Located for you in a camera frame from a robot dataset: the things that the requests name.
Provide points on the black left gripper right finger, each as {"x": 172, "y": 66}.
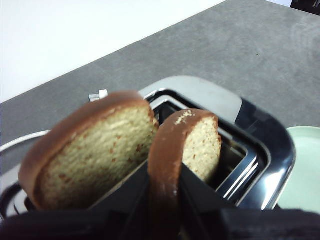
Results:
{"x": 197, "y": 200}

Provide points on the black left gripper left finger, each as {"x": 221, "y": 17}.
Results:
{"x": 132, "y": 200}

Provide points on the large bread slice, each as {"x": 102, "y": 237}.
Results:
{"x": 163, "y": 160}

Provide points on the pale green round plate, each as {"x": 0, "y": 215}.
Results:
{"x": 303, "y": 162}

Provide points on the small bread slice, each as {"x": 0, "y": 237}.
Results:
{"x": 95, "y": 155}

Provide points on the cream two-slot toaster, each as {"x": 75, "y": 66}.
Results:
{"x": 200, "y": 90}

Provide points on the white power plug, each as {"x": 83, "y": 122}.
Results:
{"x": 99, "y": 95}

